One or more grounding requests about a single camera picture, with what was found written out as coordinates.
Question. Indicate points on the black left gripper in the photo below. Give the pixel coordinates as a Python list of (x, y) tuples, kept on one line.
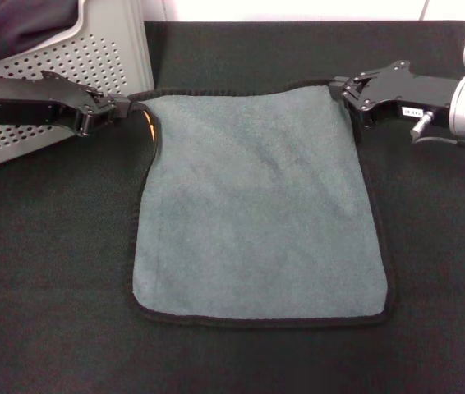
[(39, 100)]

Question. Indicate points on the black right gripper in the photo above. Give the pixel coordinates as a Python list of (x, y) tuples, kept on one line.
[(405, 90)]

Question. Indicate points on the grey and yellow towel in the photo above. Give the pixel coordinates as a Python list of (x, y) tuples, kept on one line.
[(257, 205)]

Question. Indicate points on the grey perforated storage box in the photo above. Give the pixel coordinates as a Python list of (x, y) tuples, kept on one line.
[(105, 57)]

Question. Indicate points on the black tablecloth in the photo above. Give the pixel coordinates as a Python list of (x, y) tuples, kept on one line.
[(52, 287)]

